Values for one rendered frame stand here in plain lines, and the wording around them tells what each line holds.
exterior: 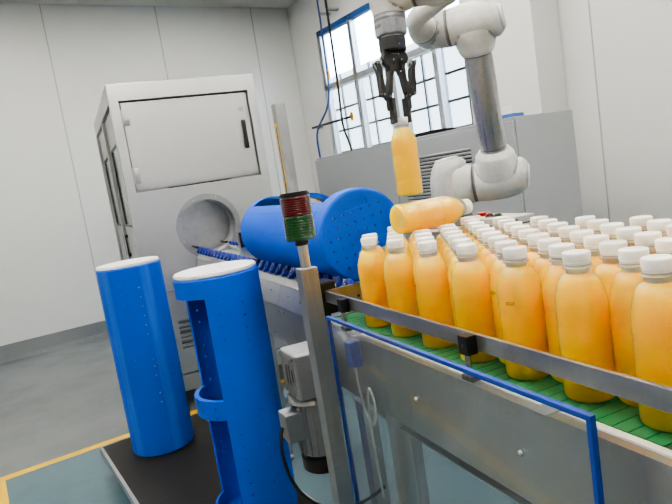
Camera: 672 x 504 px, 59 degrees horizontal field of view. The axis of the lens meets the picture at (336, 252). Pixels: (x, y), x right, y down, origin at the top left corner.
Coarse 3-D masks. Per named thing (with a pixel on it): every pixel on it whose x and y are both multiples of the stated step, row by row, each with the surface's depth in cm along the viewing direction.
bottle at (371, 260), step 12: (372, 252) 144; (360, 264) 144; (372, 264) 143; (360, 276) 145; (372, 276) 143; (372, 288) 143; (384, 288) 144; (372, 300) 144; (384, 300) 144; (372, 324) 145; (384, 324) 144
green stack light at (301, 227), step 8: (304, 216) 121; (312, 216) 123; (288, 224) 121; (296, 224) 121; (304, 224) 121; (312, 224) 122; (288, 232) 122; (296, 232) 121; (304, 232) 121; (312, 232) 122; (288, 240) 122; (296, 240) 121
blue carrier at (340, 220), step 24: (336, 192) 181; (360, 192) 177; (264, 216) 224; (336, 216) 174; (360, 216) 178; (384, 216) 181; (264, 240) 223; (312, 240) 178; (336, 240) 175; (360, 240) 179; (384, 240) 182; (288, 264) 217; (312, 264) 189; (336, 264) 175
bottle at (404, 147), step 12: (396, 132) 166; (408, 132) 165; (396, 144) 165; (408, 144) 164; (396, 156) 166; (408, 156) 164; (396, 168) 166; (408, 168) 165; (396, 180) 168; (408, 180) 165; (420, 180) 166; (408, 192) 165; (420, 192) 166
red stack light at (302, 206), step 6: (288, 198) 120; (294, 198) 120; (300, 198) 120; (306, 198) 121; (282, 204) 121; (288, 204) 120; (294, 204) 120; (300, 204) 120; (306, 204) 121; (282, 210) 122; (288, 210) 121; (294, 210) 120; (300, 210) 120; (306, 210) 121; (282, 216) 123; (288, 216) 121; (294, 216) 120
